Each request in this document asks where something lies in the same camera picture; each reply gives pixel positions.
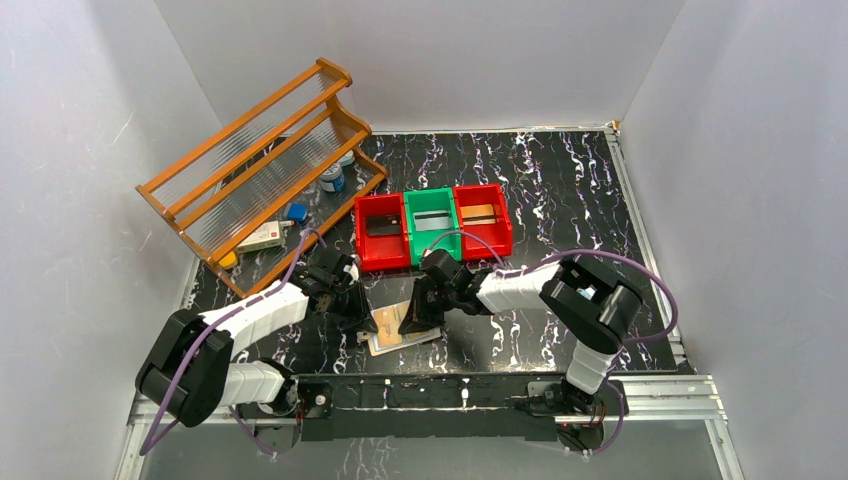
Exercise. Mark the right red plastic bin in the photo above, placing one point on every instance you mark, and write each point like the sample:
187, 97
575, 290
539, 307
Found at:
498, 236

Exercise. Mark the orange wooden shelf rack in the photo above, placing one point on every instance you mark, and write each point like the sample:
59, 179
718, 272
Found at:
272, 155

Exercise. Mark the blue white round jar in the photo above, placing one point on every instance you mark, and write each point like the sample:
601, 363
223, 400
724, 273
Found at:
333, 180

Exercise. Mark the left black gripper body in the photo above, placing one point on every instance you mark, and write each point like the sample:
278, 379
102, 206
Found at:
348, 301

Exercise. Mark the small white red box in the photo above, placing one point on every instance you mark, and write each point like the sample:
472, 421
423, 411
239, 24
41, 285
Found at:
268, 235

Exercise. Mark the beige leather card holder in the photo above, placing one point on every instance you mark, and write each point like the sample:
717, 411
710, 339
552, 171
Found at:
379, 344

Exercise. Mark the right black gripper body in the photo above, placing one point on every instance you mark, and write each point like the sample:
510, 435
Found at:
450, 293

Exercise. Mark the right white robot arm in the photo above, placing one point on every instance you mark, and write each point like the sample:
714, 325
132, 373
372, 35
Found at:
589, 299

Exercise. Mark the left red plastic bin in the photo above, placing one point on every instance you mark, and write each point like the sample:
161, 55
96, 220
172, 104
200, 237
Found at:
381, 253

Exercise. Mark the black card in bin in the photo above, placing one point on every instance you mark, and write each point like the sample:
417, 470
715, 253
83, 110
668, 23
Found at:
384, 225

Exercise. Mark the red plastic bin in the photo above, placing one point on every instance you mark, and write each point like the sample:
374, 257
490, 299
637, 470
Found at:
498, 236
381, 253

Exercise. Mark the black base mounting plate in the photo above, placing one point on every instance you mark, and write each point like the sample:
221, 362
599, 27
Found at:
335, 407

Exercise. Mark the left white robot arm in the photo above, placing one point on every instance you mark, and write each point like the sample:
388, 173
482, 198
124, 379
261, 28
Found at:
191, 368

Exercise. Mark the green plastic bin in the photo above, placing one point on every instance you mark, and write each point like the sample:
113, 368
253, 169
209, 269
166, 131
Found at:
427, 200

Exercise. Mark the silver card in bin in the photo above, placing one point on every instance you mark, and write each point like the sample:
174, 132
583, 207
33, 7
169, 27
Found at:
432, 220

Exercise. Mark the gold card in bin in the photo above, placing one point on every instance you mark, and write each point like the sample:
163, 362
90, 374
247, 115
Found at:
479, 214

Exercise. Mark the small yellow object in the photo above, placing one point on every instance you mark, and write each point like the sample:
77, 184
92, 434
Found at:
229, 261

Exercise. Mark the small blue cube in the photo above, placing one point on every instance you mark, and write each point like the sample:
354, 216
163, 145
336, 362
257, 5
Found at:
296, 212

